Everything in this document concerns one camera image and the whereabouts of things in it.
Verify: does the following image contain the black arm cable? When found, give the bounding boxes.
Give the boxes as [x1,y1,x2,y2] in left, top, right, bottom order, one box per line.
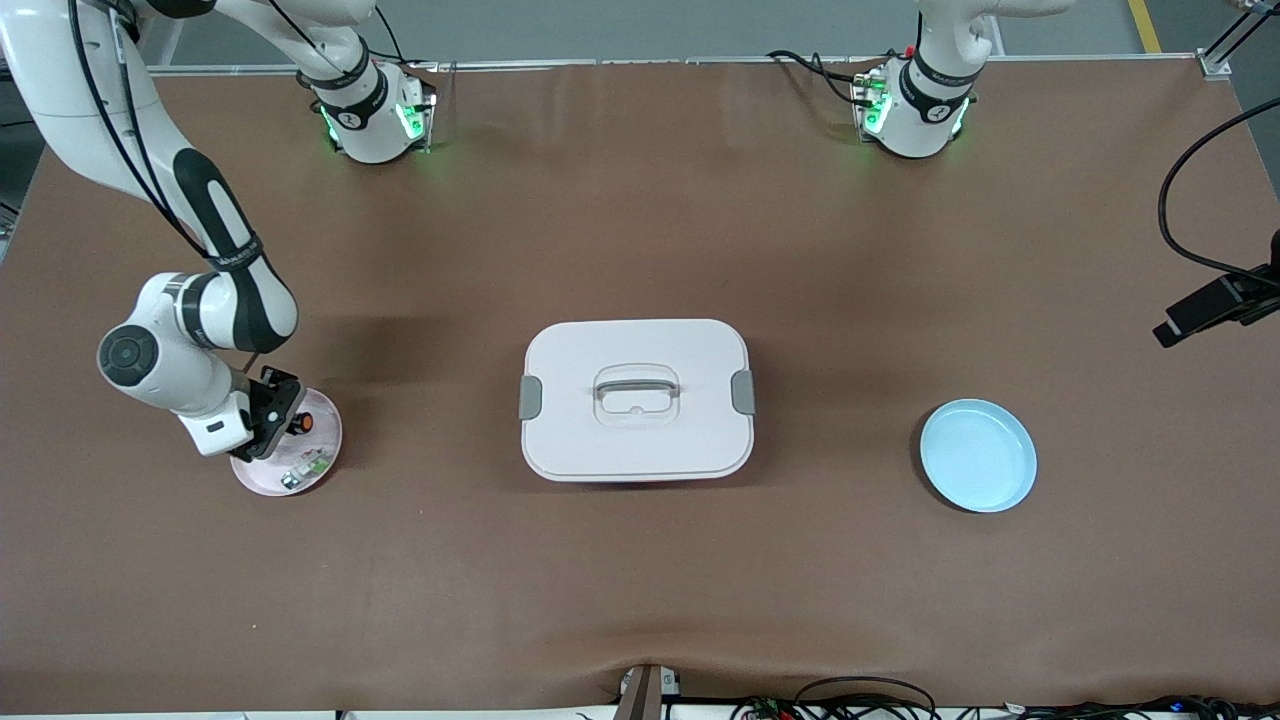
[1157,95,1280,281]
[65,0,263,263]

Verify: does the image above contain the black cable bundle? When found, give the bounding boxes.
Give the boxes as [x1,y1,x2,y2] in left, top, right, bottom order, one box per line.
[730,676,1280,720]

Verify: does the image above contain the aluminium frame post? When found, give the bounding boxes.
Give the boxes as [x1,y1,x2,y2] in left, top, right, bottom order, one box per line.
[1195,0,1280,81]

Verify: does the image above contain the light blue round plate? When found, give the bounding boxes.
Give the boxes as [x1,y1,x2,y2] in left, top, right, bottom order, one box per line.
[920,398,1039,515]

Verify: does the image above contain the white lidded storage box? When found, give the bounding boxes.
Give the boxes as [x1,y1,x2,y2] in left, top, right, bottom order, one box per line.
[518,318,757,484]

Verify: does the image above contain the green white switch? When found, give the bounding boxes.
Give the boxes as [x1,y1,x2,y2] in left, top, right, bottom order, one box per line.
[280,448,337,493]

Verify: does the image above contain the black arm base cables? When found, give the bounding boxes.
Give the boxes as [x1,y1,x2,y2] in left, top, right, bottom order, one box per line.
[765,48,886,109]

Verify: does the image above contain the pink round plate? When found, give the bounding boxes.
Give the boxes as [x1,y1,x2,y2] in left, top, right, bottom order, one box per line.
[230,388,344,498]

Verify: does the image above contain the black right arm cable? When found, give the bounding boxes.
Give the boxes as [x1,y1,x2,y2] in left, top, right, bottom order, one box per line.
[65,0,263,263]

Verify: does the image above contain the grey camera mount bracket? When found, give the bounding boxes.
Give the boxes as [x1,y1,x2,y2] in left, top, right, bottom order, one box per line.
[612,663,683,720]

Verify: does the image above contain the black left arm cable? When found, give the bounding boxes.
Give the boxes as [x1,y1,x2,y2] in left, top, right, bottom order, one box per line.
[1157,95,1280,281]

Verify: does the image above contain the metal table edge rail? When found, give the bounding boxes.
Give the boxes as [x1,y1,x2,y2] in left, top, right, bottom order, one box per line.
[150,55,1201,77]

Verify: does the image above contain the brown table mat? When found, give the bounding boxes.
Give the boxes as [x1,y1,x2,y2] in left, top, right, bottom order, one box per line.
[0,55,1280,716]

